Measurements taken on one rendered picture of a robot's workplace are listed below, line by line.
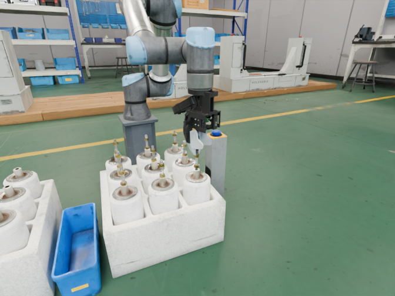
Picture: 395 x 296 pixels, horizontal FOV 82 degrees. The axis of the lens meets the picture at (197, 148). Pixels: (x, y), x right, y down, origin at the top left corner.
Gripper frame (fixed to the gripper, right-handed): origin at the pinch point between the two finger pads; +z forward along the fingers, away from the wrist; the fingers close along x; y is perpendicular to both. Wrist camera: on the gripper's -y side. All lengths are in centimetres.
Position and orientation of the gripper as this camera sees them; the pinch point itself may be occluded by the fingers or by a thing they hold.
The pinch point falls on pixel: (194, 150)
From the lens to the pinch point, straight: 74.0
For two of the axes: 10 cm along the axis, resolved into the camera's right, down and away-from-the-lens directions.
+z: 0.0, 9.1, 4.1
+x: 6.7, -3.0, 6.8
